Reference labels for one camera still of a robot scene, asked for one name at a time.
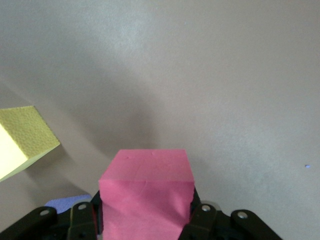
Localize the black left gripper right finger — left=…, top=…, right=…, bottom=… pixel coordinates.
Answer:
left=178, top=189, right=286, bottom=240

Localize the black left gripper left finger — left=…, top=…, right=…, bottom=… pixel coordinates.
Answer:
left=0, top=191, right=104, bottom=240

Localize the red foam block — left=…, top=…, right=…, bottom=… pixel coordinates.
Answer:
left=98, top=149, right=195, bottom=240

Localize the yellow foam block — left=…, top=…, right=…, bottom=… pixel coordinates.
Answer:
left=0, top=105, right=61, bottom=183

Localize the purple foam block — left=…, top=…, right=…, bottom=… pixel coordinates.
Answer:
left=44, top=194, right=92, bottom=215

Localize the brown table cover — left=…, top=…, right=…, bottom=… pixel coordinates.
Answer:
left=0, top=0, right=320, bottom=240

